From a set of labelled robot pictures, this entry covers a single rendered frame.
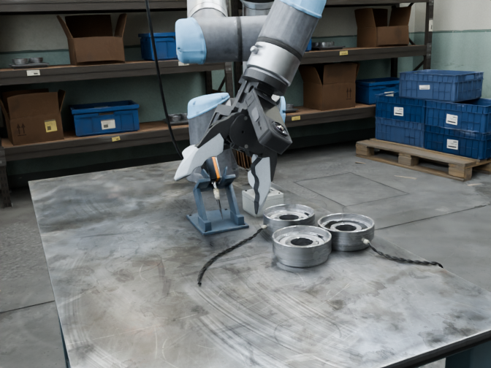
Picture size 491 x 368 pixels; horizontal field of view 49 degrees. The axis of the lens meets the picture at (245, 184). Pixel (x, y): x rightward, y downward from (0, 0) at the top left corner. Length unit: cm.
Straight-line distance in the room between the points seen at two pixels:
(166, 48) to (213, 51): 361
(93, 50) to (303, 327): 376
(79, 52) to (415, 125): 289
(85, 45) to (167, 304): 363
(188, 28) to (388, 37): 466
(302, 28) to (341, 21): 502
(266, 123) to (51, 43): 420
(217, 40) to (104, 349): 51
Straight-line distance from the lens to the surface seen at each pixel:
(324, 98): 516
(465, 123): 467
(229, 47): 92
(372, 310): 81
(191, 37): 92
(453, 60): 599
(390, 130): 521
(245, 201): 121
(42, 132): 438
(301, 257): 92
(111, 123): 446
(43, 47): 486
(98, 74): 431
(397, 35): 558
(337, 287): 87
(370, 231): 101
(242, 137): 80
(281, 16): 83
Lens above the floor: 119
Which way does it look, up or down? 16 degrees down
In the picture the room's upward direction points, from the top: 2 degrees counter-clockwise
